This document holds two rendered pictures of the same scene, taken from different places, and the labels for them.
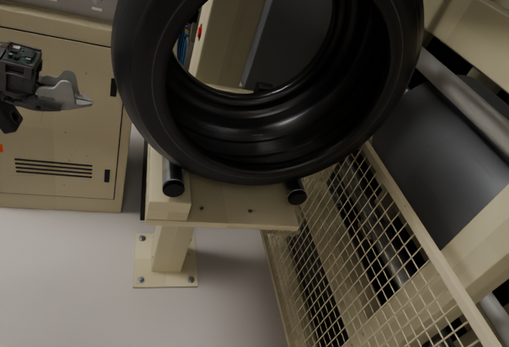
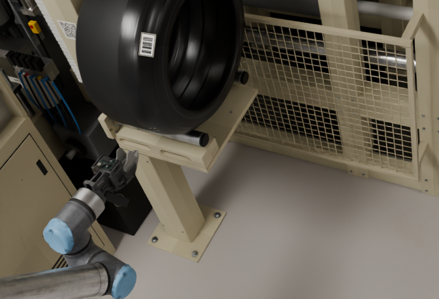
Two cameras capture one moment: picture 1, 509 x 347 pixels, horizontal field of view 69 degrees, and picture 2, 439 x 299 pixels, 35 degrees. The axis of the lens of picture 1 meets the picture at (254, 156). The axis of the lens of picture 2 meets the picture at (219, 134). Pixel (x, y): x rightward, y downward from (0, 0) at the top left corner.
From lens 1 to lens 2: 1.52 m
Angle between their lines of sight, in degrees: 19
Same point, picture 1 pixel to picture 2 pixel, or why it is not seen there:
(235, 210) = (225, 120)
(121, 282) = (187, 269)
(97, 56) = (18, 160)
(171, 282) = (210, 231)
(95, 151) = not seen: hidden behind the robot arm
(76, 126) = (44, 222)
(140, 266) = (181, 250)
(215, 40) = not seen: hidden behind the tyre
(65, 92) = (130, 157)
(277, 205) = (235, 94)
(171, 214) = (212, 153)
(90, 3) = not seen: outside the picture
